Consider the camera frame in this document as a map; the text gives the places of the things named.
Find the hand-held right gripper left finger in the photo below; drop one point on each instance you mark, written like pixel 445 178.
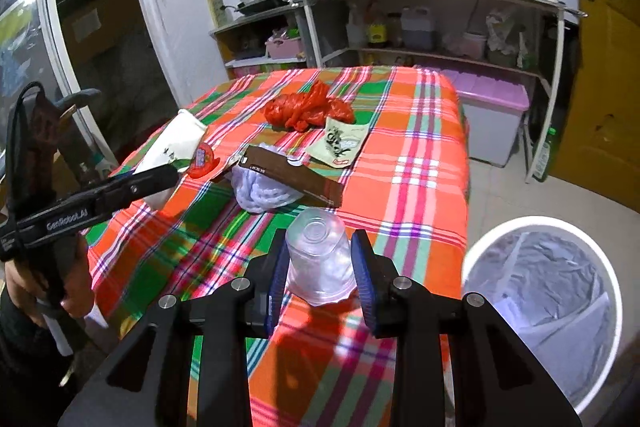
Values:
pixel 277 287

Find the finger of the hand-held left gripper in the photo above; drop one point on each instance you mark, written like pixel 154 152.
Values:
pixel 145 182

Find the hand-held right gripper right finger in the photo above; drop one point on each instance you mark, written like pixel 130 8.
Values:
pixel 362 287

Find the white paper bag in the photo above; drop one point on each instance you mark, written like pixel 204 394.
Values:
pixel 172 144

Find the clear plastic cup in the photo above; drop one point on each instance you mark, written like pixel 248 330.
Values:
pixel 315 257

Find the white round bin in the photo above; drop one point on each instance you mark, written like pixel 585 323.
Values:
pixel 470 257

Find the pale green bun packet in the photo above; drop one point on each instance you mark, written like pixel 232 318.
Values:
pixel 340 142

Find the red plastic bag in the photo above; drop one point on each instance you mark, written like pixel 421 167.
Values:
pixel 305 109

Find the person's left hand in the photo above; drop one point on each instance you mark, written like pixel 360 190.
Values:
pixel 79 277

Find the small red round lid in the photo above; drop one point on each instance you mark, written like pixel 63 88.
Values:
pixel 201 158

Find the foam fruit net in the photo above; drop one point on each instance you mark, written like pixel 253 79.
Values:
pixel 260 194

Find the brown carton box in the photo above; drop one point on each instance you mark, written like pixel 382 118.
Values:
pixel 300 179

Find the plaid tablecloth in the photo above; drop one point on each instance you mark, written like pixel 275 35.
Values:
pixel 415 157

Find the sliding glass door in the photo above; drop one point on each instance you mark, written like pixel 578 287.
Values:
pixel 100 32

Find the clear plastic bin liner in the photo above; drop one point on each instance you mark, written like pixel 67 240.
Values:
pixel 545 297

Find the power strip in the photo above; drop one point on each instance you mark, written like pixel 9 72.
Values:
pixel 216 9

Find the low white shelf unit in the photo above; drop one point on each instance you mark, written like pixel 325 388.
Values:
pixel 250 22

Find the pink basket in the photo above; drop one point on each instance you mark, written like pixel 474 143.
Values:
pixel 285 47

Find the black induction cooker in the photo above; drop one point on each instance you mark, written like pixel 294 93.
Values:
pixel 260 4

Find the purple lid storage box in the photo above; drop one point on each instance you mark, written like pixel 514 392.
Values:
pixel 492 112

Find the green plastic bottle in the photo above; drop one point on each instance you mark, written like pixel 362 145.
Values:
pixel 545 157

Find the yellow label bottle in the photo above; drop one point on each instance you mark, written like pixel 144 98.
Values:
pixel 377 29

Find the white spray bottle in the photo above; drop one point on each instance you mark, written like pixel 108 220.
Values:
pixel 356 27

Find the dark liquid jug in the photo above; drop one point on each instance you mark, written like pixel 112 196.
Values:
pixel 416 27

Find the crumpled plastic bags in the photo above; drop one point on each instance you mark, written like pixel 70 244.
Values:
pixel 507 34

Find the yellow wooden door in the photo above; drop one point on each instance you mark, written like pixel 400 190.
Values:
pixel 605 57

